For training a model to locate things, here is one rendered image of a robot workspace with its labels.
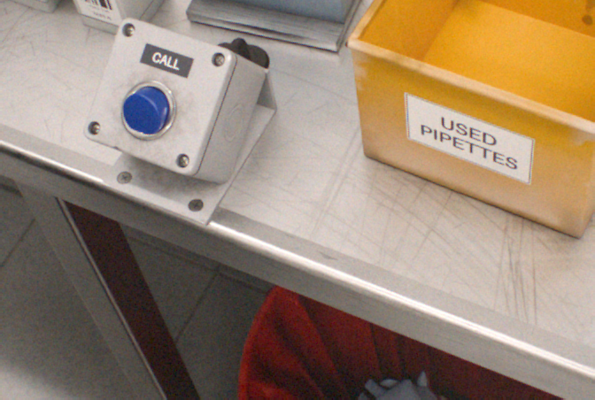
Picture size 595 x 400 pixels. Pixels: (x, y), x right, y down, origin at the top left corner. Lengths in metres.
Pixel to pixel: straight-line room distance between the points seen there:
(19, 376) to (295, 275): 1.05
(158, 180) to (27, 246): 1.09
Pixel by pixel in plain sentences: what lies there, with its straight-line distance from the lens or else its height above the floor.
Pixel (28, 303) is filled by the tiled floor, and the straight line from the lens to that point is 1.70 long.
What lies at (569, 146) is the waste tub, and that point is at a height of 0.95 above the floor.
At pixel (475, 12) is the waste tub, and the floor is 0.88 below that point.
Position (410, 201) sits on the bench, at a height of 0.88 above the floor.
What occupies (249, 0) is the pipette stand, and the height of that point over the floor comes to 0.89.
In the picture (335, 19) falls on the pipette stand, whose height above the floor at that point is 0.89.
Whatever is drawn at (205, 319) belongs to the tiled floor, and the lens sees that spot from 1.62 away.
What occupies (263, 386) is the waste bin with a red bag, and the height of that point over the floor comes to 0.43.
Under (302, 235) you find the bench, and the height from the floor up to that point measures 0.87.
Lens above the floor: 1.41
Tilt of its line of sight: 56 degrees down
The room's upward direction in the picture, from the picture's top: 12 degrees counter-clockwise
